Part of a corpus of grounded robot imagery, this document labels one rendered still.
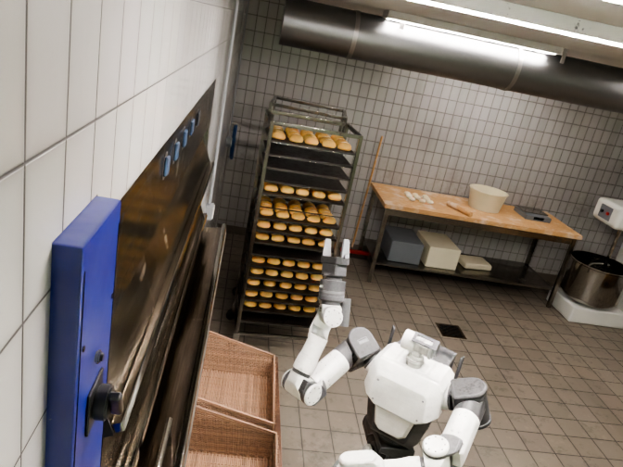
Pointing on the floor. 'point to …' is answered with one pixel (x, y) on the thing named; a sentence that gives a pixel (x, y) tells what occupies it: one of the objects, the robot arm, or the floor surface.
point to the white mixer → (595, 278)
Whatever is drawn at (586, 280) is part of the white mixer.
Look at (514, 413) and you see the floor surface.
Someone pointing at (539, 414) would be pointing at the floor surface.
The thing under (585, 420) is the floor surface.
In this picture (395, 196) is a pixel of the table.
